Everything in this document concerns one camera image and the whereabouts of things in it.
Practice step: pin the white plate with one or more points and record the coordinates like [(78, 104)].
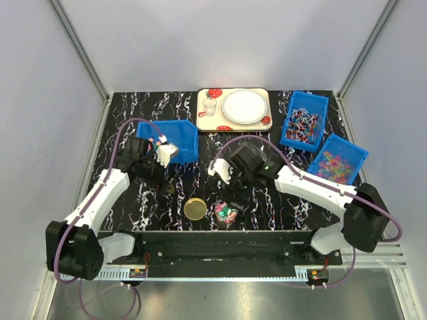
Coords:
[(244, 106)]

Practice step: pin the blue bin of lollipops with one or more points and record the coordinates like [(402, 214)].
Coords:
[(304, 125)]

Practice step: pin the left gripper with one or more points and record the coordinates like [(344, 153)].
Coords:
[(151, 157)]

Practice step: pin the gold jar lid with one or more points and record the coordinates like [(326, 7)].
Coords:
[(195, 209)]

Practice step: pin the clear plastic scoop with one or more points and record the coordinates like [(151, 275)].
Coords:
[(254, 149)]

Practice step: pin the clear plastic jar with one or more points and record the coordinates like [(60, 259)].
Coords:
[(224, 226)]

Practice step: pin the right aluminium corner post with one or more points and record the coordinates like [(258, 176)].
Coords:
[(369, 44)]

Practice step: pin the blue bin of star candies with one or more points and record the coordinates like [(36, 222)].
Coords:
[(182, 133)]

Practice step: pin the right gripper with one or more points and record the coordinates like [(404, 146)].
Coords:
[(233, 172)]

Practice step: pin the blue bin of gummy candies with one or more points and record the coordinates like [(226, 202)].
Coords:
[(338, 160)]

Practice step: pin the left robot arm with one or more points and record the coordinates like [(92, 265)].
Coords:
[(73, 247)]

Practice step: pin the strawberry pattern tray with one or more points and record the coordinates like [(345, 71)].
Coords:
[(219, 122)]

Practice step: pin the clear drinking glass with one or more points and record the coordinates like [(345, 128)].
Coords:
[(209, 105)]

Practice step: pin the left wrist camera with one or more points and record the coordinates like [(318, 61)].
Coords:
[(165, 151)]

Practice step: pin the aluminium front rail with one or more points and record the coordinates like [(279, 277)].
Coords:
[(282, 268)]

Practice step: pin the aluminium corner post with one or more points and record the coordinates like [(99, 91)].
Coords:
[(369, 44), (73, 37)]

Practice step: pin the scooped star candies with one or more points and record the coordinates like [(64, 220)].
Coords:
[(225, 213)]

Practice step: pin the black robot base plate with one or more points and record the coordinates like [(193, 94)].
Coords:
[(287, 247)]

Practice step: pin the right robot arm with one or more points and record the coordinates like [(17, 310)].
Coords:
[(362, 213)]

